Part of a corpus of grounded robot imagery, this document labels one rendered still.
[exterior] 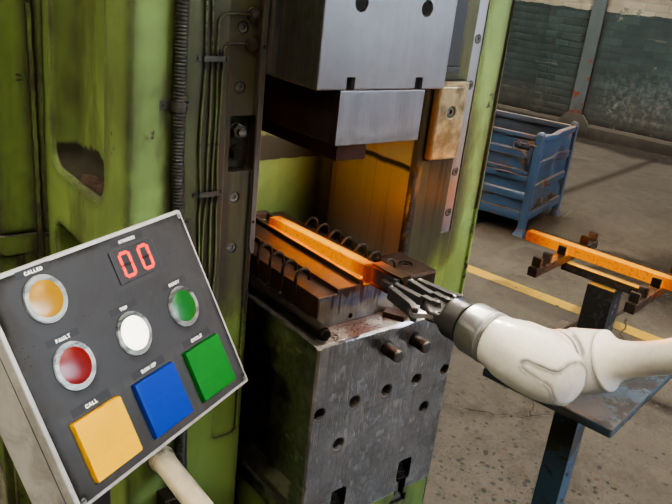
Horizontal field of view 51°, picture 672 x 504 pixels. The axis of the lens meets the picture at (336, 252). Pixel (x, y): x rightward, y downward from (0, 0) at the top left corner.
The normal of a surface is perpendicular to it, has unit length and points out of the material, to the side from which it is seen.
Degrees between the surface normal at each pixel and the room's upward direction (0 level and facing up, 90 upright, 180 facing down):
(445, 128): 90
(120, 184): 89
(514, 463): 0
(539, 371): 70
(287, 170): 90
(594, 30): 90
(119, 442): 60
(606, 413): 0
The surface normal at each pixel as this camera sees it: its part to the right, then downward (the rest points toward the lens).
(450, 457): 0.11, -0.92
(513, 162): -0.57, 0.23
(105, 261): 0.82, -0.24
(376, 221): -0.79, 0.15
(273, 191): 0.61, 0.35
